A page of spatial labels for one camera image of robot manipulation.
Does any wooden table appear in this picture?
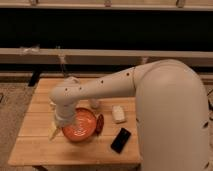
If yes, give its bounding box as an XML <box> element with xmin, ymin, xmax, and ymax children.
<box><xmin>8</xmin><ymin>78</ymin><xmax>142</xmax><ymax>166</ymax></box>

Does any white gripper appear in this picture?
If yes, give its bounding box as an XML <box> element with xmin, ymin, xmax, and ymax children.
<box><xmin>49</xmin><ymin>107</ymin><xmax>76</xmax><ymax>141</ymax></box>

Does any black smartphone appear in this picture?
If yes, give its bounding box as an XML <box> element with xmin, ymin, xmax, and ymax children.
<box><xmin>111</xmin><ymin>128</ymin><xmax>131</xmax><ymax>153</ymax></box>

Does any clear plastic cup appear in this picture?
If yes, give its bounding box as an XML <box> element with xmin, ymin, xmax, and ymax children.
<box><xmin>89</xmin><ymin>99</ymin><xmax>100</xmax><ymax>109</ymax></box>

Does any orange plate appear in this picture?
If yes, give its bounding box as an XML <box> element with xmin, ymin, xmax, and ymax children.
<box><xmin>62</xmin><ymin>108</ymin><xmax>96</xmax><ymax>142</ymax></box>

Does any white horizontal rail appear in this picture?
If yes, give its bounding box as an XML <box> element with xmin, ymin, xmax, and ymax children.
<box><xmin>0</xmin><ymin>47</ymin><xmax>213</xmax><ymax>67</ymax></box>

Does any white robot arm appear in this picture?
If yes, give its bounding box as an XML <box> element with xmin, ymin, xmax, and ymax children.
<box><xmin>50</xmin><ymin>60</ymin><xmax>210</xmax><ymax>171</ymax></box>

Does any brown round object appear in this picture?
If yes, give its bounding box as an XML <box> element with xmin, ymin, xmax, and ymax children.
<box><xmin>96</xmin><ymin>114</ymin><xmax>104</xmax><ymax>134</ymax></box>

